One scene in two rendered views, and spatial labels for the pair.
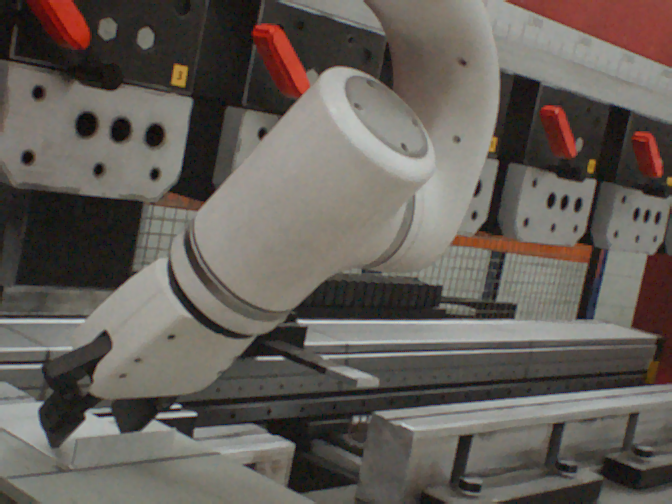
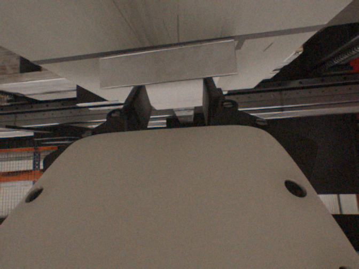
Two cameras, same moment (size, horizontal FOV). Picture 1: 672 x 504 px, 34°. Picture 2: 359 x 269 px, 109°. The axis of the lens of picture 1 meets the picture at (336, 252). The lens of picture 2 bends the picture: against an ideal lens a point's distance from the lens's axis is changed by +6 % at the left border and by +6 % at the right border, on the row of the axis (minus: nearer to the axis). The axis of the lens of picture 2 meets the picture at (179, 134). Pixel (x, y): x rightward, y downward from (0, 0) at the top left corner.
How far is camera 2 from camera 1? 0.70 m
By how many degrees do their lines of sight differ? 44
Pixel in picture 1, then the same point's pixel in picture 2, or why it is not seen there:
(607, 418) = not seen: outside the picture
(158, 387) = (168, 152)
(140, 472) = (151, 23)
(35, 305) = not seen: hidden behind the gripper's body
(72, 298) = not seen: hidden behind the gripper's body
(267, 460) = (10, 74)
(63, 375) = (308, 153)
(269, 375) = (49, 118)
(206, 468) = (36, 23)
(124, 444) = (168, 69)
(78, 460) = (228, 48)
